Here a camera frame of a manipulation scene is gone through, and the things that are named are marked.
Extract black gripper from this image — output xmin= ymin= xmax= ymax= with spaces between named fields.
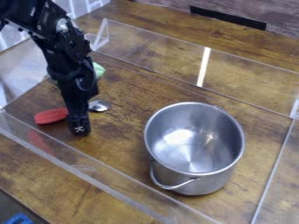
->
xmin=47 ymin=57 xmax=99 ymax=136

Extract pink handled metal spoon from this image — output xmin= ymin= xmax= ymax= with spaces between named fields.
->
xmin=34 ymin=100 xmax=113 ymax=125

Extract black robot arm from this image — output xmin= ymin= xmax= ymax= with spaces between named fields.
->
xmin=0 ymin=0 xmax=99 ymax=136

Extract green bitter gourd toy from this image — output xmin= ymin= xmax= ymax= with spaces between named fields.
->
xmin=93 ymin=62 xmax=107 ymax=79

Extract clear acrylic barrier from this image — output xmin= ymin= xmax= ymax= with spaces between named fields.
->
xmin=0 ymin=17 xmax=299 ymax=224

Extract stainless steel pot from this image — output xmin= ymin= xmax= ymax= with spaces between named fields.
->
xmin=145 ymin=101 xmax=246 ymax=196

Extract blue object at corner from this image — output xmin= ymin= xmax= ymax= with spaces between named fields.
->
xmin=5 ymin=213 xmax=34 ymax=224

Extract black wall vent strip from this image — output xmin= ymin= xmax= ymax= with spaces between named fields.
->
xmin=190 ymin=6 xmax=268 ymax=31

